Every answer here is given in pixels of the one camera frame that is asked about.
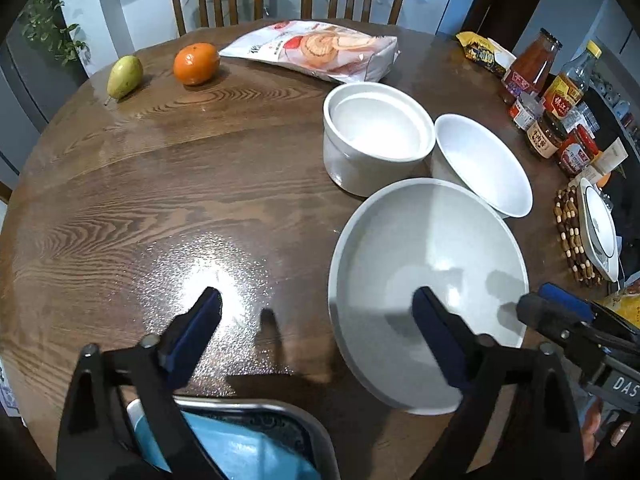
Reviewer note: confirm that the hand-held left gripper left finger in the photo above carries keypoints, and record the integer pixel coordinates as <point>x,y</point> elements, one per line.
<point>197,330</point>

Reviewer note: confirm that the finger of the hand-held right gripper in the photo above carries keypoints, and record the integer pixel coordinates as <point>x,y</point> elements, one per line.
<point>550,317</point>
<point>565,297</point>

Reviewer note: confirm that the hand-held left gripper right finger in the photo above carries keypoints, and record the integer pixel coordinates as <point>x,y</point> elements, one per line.
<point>440,335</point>

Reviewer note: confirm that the large white shallow bowl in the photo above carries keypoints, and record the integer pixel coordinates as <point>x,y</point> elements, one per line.
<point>425,240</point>

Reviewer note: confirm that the medium white bowl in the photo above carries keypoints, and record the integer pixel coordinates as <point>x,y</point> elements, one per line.
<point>475,160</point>

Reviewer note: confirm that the deep white straight-sided bowl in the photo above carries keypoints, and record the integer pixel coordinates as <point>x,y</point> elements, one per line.
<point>350,165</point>

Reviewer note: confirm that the white nested bowl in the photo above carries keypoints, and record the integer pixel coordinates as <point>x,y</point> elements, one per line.
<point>380,125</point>

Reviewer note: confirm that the person's right hand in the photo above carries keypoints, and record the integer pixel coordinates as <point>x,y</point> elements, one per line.
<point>595,430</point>

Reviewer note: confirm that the white patterned square dishes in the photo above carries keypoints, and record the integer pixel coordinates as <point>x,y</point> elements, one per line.
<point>607,267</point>

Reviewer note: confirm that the yellow box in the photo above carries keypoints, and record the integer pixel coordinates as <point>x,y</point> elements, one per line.
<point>627,310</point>

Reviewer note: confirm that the wooden beaded trivet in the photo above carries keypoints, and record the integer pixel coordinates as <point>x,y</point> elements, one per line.
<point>567,230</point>

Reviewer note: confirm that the dark rimmed white bowl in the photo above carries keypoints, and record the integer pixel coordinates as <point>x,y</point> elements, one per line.
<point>597,220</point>

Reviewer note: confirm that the black bag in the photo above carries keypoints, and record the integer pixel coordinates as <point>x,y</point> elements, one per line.
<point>627,210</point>

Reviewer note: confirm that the blue square dish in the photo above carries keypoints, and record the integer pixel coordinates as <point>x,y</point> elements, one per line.
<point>280,412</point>

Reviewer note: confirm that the orange with leaf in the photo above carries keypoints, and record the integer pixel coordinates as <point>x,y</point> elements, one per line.
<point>603,180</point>

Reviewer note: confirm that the blue plate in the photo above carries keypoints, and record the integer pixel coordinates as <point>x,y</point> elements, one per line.
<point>240,450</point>

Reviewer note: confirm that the red chili sauce jar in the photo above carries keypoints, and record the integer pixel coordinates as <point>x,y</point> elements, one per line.
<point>575,155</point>

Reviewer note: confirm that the cream tube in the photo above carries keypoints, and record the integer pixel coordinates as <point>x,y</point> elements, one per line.
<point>612,157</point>

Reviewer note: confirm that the brown sauce jar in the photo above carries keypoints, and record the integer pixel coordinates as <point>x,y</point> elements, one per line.
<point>542,140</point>

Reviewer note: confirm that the clear glass jar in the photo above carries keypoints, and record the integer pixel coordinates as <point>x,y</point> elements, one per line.
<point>582,120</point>

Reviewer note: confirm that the small labelled plastic jar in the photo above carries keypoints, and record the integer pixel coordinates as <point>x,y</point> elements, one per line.
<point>525,115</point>

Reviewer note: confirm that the white cabinet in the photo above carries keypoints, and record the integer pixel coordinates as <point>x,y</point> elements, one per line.
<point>617,105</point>

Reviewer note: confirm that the yellow capped vinegar bottle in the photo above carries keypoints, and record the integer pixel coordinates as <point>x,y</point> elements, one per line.
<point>565,92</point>

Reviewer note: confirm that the red sauce bottle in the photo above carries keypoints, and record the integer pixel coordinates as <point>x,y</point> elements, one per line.
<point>530,67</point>

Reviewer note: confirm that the yellow snack packet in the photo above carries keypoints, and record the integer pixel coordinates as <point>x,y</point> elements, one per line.
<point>480,52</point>

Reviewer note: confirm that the green pear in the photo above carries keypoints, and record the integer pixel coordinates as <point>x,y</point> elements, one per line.
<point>124,76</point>

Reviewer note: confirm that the orange mandarin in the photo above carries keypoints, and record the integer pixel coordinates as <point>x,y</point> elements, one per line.
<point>196,64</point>

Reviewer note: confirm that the dark wooden door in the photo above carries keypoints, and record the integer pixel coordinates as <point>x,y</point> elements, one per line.
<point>505,0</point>

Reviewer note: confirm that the white snack bag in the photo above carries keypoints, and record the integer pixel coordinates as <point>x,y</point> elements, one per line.
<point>310,47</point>

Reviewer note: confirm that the green leafy vine plant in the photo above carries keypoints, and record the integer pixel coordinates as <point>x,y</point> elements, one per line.
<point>50,30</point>

